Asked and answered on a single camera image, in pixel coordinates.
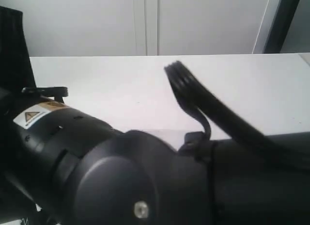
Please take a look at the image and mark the white cabinet doors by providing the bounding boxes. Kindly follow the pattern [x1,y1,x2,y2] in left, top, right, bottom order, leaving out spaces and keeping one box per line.
[0,0,280,57]

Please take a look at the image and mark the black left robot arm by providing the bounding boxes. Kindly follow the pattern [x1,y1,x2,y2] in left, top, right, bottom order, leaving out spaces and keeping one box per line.
[0,7,310,225]

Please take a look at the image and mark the dark vertical post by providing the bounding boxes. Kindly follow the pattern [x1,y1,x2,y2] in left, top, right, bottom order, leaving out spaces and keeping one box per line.
[263,0,300,54]

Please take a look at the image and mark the black flat ribbon cable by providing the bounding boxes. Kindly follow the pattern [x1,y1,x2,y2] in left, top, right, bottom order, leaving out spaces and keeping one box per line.
[164,60,272,145]

